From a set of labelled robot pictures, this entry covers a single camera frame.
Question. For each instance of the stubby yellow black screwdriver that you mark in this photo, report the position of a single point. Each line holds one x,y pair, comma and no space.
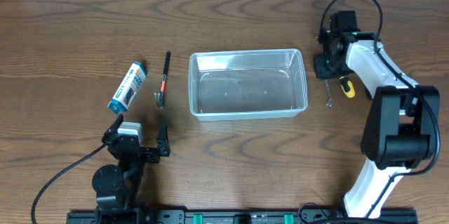
347,87

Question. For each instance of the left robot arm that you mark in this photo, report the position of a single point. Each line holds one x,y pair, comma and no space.
116,186

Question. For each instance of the silver combination wrench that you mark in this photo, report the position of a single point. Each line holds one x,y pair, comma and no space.
328,90

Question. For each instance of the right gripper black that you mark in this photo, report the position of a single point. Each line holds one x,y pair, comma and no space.
322,73

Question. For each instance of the white blue screwdriver box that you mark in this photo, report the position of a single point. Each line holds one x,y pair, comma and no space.
128,88

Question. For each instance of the small black orange hammer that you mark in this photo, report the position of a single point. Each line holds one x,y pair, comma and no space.
159,97

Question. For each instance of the clear plastic container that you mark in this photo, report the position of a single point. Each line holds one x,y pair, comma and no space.
253,84

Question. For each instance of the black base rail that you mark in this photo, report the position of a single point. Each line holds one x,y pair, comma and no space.
240,217

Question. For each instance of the slim black yellow screwdriver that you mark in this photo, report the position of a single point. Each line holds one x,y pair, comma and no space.
368,94

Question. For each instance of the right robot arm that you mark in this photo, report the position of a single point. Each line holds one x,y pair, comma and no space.
400,130

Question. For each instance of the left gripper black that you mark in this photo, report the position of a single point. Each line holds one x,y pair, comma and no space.
162,147

